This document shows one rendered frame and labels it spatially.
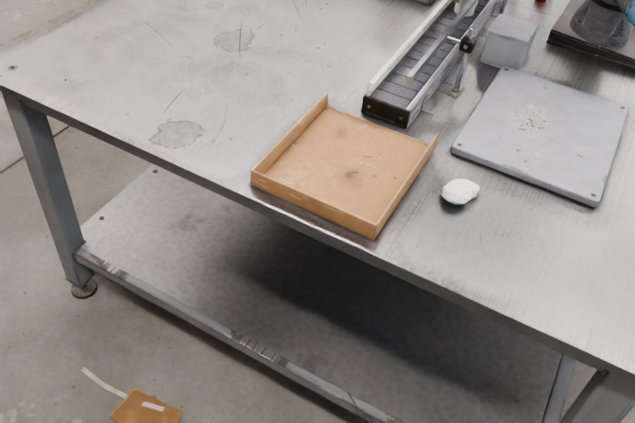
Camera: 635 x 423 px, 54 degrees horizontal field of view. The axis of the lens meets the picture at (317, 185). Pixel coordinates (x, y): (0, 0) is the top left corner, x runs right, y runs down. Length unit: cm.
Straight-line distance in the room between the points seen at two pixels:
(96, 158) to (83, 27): 96
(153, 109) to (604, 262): 94
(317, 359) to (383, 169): 62
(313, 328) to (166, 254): 49
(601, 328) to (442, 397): 65
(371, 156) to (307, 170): 14
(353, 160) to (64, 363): 112
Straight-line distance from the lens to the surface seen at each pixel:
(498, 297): 109
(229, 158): 126
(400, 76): 143
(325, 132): 132
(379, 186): 121
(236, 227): 195
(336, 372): 166
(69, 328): 207
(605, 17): 176
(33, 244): 232
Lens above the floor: 166
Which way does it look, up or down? 44 degrees down
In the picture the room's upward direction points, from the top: 5 degrees clockwise
